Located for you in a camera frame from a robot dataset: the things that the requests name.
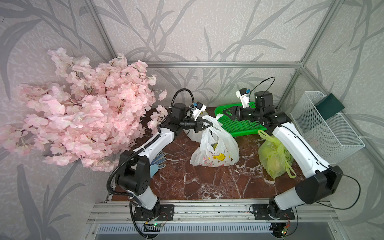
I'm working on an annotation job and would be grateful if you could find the white printed plastic bag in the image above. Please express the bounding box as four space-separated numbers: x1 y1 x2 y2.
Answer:
190 114 240 168

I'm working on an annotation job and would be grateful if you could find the light green plastic bag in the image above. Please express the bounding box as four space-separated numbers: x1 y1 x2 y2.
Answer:
258 130 297 180

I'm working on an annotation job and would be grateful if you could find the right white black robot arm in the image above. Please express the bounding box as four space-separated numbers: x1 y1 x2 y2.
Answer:
223 88 345 220

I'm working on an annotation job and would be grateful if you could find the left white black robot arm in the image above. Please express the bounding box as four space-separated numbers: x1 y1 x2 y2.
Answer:
107 102 213 221

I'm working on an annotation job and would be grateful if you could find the green plastic basket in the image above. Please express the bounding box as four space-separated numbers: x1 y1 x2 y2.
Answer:
215 103 267 138

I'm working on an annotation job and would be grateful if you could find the light blue spatula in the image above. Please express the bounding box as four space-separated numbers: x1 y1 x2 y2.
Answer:
150 165 159 178

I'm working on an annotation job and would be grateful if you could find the dark green card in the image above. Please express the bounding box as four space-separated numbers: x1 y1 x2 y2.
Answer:
315 93 345 121

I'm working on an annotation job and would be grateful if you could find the pink artificial blossom tree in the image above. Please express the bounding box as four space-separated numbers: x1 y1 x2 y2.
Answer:
1 48 168 172

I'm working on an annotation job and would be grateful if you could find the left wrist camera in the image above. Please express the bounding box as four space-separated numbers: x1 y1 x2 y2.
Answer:
192 102 207 121

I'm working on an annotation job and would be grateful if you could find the white wire mesh basket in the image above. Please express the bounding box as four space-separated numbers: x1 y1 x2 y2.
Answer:
291 91 365 164

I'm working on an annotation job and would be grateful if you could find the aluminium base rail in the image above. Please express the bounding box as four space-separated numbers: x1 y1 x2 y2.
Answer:
86 199 342 240

